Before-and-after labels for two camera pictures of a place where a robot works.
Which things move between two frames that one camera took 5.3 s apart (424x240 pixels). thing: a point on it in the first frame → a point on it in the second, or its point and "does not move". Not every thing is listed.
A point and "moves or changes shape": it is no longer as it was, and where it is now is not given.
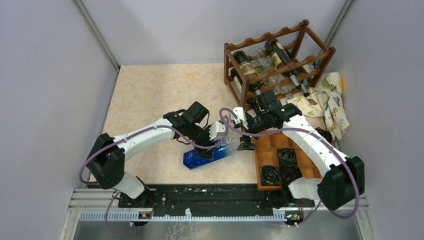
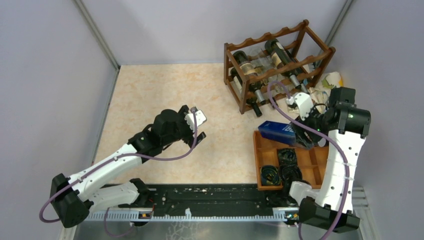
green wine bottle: [281, 57] does not move
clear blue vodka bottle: [191, 160] moves or changes shape
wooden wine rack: [285, 61] does not move
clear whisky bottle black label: [265, 63] → [268, 78]
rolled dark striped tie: [288, 173] does not move
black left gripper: [205, 153] → [190, 138]
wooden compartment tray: [266, 143] does not move
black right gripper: [246, 143] → [302, 137]
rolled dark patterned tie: [270, 175] does not move
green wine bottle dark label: [243, 59] does not move
